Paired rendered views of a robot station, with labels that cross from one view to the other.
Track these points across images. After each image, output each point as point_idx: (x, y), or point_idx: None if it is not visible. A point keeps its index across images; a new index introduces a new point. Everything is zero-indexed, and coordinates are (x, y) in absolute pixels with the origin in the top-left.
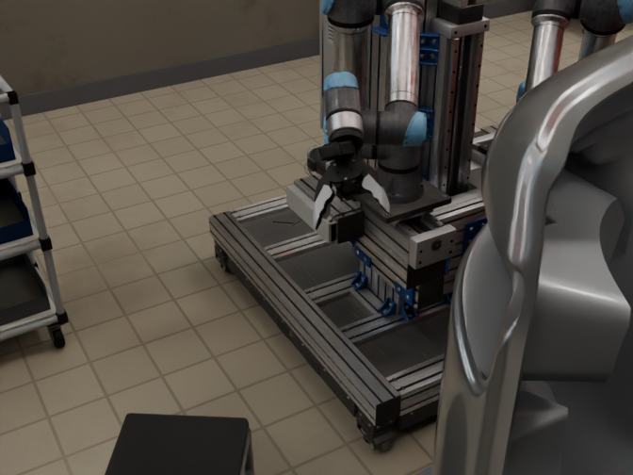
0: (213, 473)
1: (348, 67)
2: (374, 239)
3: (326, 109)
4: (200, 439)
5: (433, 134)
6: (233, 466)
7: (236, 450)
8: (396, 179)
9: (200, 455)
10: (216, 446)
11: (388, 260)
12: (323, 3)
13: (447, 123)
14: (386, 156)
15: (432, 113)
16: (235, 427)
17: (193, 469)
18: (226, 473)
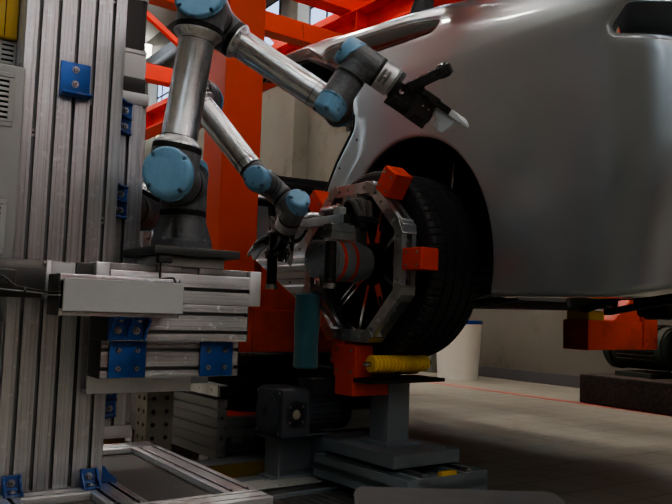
0: (465, 495)
1: (207, 81)
2: (186, 310)
3: (376, 58)
4: (408, 501)
5: (128, 214)
6: (448, 489)
7: (418, 488)
8: (205, 224)
9: (438, 500)
10: (416, 495)
11: (214, 322)
12: (220, 1)
13: (141, 199)
14: (201, 197)
15: (127, 189)
16: (378, 489)
17: (465, 502)
18: (460, 491)
